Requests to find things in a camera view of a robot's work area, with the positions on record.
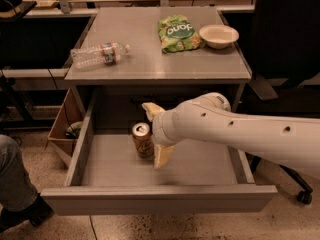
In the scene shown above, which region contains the grey drawer cabinet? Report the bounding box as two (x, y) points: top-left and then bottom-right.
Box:
(63, 5), (253, 118)

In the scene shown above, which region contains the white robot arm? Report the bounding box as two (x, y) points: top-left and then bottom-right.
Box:
(142, 92), (320, 179)

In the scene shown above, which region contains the grey open top drawer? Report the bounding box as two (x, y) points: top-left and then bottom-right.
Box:
(42, 89), (277, 215)

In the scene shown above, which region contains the black office chair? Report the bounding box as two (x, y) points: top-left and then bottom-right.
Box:
(239, 0), (320, 206)

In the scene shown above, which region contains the black shoe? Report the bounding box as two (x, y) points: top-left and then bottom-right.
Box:
(0, 196), (53, 232)

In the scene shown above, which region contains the clear plastic water bottle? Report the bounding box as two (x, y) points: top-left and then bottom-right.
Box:
(70, 42), (130, 69)

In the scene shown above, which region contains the cardboard box on floor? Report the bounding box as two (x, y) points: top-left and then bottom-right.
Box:
(48, 89), (83, 166)

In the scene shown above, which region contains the green chip bag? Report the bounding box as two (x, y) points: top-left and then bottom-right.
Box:
(157, 15), (205, 53)

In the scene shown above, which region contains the orange patterned soda can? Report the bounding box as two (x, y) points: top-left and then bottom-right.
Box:
(132, 122), (154, 159)

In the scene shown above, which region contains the person leg in jeans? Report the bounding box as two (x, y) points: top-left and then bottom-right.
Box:
(0, 135), (38, 212)

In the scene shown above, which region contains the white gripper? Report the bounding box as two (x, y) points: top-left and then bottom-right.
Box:
(142, 102), (179, 169)

